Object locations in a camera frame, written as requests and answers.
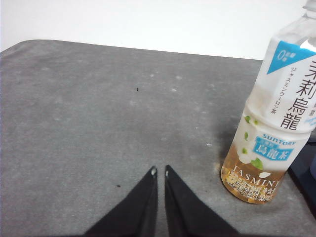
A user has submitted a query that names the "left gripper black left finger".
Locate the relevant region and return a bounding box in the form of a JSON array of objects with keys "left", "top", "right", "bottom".
[{"left": 83, "top": 166, "right": 158, "bottom": 237}]

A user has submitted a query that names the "jasmine tea bottle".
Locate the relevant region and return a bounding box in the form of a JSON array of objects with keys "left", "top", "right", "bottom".
[{"left": 220, "top": 0, "right": 316, "bottom": 205}]

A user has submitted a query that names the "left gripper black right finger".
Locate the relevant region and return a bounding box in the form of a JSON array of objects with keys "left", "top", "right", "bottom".
[{"left": 164, "top": 164, "right": 239, "bottom": 237}]

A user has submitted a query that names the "dark blue rectangular tray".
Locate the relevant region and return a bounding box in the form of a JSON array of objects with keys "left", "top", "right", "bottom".
[{"left": 288, "top": 139, "right": 316, "bottom": 237}]

